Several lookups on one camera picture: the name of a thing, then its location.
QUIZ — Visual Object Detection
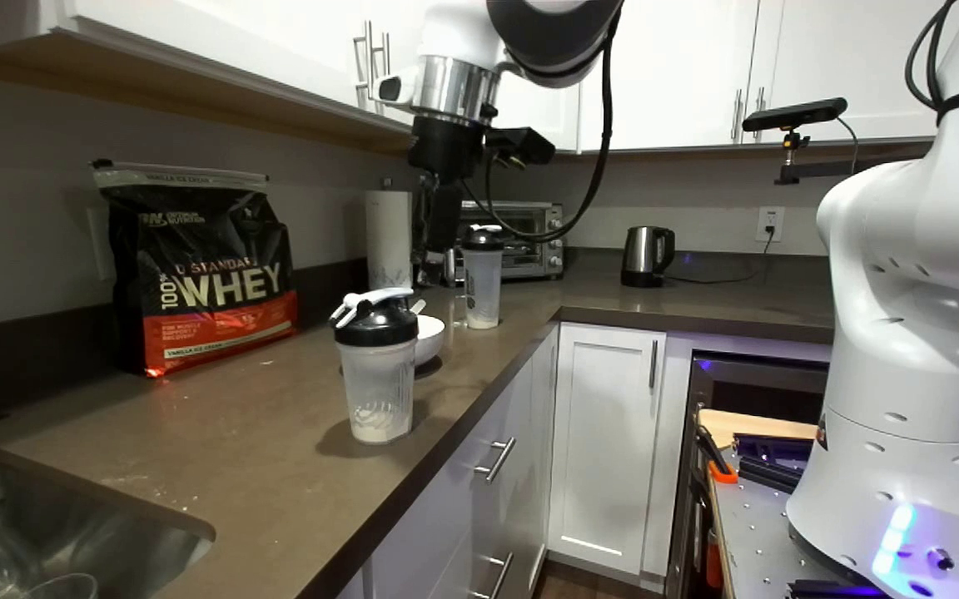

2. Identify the white lower cabinet door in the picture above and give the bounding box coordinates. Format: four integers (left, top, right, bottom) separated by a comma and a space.
544, 318, 674, 580

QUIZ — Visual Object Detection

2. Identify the steel electric kettle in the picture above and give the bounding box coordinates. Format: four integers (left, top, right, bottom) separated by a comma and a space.
621, 224, 678, 288

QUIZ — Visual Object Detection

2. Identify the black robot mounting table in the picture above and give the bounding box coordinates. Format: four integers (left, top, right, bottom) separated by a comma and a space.
665, 470, 959, 599

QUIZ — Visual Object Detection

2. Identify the stainless steel sink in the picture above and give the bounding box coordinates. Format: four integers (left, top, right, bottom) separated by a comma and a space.
0, 447, 220, 599

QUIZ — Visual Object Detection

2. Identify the steel bar drawer handle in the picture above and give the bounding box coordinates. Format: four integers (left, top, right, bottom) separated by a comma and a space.
473, 435, 519, 484
466, 549, 516, 599

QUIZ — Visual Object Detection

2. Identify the black flat device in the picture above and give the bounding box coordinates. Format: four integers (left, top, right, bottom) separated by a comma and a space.
731, 429, 823, 495

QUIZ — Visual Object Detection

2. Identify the silver toaster oven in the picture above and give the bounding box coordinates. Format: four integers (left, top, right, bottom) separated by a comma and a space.
455, 195, 571, 283

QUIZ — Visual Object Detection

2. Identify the white upper cabinet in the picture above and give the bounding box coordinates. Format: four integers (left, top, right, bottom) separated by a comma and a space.
493, 0, 942, 155
0, 0, 428, 155

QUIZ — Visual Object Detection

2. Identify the shaker bottle with black lid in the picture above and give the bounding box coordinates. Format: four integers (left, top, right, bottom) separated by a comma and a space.
328, 283, 430, 447

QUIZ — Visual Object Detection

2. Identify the black orange whey protein bag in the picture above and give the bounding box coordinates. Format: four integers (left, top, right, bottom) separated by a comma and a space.
89, 158, 304, 378

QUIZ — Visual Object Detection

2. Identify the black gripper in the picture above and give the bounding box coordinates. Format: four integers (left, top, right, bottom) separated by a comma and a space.
405, 113, 493, 285

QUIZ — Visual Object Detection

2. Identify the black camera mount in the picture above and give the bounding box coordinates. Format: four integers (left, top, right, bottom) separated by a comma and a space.
773, 129, 838, 189

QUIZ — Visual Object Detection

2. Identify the wooden board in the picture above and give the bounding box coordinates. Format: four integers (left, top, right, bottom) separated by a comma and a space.
697, 406, 823, 450

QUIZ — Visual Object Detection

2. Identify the orange black clamp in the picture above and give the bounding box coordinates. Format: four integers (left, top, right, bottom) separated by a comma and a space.
697, 423, 745, 490

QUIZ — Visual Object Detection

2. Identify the white drawer cabinet front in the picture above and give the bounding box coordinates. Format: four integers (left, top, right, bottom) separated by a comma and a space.
340, 326, 563, 599

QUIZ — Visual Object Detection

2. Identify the white bowl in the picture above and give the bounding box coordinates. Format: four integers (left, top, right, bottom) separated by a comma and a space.
409, 312, 449, 373

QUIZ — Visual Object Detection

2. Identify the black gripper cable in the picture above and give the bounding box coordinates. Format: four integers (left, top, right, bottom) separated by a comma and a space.
466, 13, 625, 246

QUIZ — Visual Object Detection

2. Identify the white paper towel roll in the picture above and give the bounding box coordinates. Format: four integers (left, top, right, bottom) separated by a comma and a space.
362, 187, 418, 293

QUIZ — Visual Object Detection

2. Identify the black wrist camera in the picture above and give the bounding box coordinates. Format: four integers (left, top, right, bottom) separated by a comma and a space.
483, 122, 561, 169

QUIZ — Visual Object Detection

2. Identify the black stereo camera bar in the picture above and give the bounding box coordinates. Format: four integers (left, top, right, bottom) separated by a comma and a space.
738, 92, 854, 136

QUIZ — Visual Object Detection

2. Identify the white wall outlet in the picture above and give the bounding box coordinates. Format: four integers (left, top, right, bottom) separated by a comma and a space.
756, 203, 788, 246

